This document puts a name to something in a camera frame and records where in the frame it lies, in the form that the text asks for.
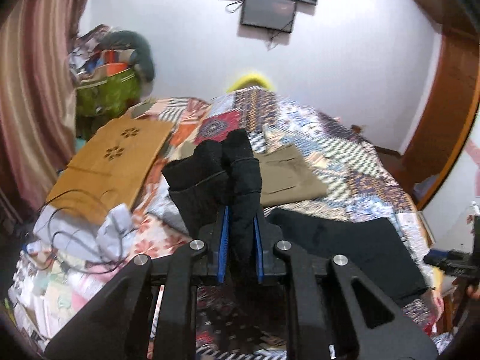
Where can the white cloth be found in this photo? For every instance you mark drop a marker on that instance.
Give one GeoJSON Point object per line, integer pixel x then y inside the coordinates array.
{"type": "Point", "coordinates": [112, 225]}

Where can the khaki pants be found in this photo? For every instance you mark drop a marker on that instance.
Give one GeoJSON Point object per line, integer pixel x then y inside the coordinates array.
{"type": "Point", "coordinates": [288, 176]}

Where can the black pants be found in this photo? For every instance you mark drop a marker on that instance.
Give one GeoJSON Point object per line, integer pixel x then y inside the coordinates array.
{"type": "Point", "coordinates": [243, 180]}

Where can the brown wooden door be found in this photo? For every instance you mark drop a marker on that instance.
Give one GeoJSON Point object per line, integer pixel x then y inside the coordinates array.
{"type": "Point", "coordinates": [450, 101]}

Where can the striped pink curtain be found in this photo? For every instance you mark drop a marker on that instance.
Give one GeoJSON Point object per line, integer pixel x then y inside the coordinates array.
{"type": "Point", "coordinates": [33, 101]}

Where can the orange box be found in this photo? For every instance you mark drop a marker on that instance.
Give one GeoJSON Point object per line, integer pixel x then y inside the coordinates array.
{"type": "Point", "coordinates": [112, 65]}

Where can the patchwork quilt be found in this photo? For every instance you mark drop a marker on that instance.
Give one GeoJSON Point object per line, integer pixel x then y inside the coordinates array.
{"type": "Point", "coordinates": [337, 150]}

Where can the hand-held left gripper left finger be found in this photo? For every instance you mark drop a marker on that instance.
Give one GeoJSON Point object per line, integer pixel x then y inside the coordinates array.
{"type": "Point", "coordinates": [223, 243]}

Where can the pile of papers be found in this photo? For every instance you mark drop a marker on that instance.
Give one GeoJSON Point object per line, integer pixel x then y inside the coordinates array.
{"type": "Point", "coordinates": [41, 296]}

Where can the orange striped bedsheet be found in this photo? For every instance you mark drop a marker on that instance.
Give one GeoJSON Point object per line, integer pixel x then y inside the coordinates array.
{"type": "Point", "coordinates": [180, 120]}

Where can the grey-green bolster pillow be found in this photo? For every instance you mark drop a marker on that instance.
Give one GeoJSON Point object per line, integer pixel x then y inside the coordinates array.
{"type": "Point", "coordinates": [144, 52]}

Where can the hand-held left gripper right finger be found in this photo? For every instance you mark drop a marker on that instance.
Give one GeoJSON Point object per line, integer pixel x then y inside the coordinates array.
{"type": "Point", "coordinates": [258, 247]}

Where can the green fabric bag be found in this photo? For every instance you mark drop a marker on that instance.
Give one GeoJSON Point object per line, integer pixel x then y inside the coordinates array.
{"type": "Point", "coordinates": [107, 93]}

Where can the wooden lap desk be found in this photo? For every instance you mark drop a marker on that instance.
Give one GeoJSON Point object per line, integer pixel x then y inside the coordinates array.
{"type": "Point", "coordinates": [93, 180]}

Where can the yellow pillow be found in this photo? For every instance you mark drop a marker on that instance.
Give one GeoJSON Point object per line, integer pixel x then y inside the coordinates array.
{"type": "Point", "coordinates": [251, 78]}

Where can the patterned cloth pile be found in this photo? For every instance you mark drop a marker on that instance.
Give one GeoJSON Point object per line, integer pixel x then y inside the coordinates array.
{"type": "Point", "coordinates": [88, 50]}

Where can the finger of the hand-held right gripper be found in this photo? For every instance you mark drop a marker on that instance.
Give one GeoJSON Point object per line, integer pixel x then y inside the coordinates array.
{"type": "Point", "coordinates": [444, 260]}

